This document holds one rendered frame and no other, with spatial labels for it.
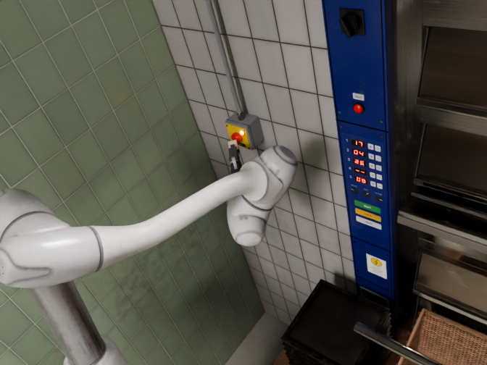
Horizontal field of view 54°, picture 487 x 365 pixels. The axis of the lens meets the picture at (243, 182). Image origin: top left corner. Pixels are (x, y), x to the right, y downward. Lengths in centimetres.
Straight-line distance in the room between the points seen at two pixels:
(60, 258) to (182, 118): 99
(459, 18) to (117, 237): 84
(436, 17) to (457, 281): 89
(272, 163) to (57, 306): 63
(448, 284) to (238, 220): 77
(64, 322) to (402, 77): 102
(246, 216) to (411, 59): 56
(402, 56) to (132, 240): 75
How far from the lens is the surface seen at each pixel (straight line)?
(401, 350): 139
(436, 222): 129
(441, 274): 170
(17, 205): 109
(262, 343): 279
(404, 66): 121
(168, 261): 204
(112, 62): 160
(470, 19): 110
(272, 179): 118
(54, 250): 98
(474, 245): 129
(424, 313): 184
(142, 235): 109
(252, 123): 159
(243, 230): 125
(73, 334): 134
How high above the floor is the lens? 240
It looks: 41 degrees down
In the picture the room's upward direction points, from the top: 17 degrees counter-clockwise
